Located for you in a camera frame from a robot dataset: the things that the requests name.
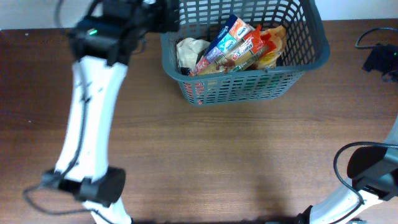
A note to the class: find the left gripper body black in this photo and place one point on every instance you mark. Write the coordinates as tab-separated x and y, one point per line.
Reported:
157	15

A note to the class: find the grey plastic basket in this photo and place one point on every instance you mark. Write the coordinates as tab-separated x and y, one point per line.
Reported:
307	47

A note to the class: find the orange spaghetti pack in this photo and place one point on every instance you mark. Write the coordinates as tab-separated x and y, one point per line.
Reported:
237	59

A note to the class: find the orange coffee sachet bag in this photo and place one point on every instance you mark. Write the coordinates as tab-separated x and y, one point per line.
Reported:
276	42

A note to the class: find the tissue multipack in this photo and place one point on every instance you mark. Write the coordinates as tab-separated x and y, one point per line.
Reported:
228	37

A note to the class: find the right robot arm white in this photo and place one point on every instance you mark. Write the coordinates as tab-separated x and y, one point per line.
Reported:
372	179

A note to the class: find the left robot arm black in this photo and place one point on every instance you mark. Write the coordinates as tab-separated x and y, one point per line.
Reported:
102	46

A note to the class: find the green bottle with label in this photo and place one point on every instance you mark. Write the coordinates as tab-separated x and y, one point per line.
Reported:
270	84

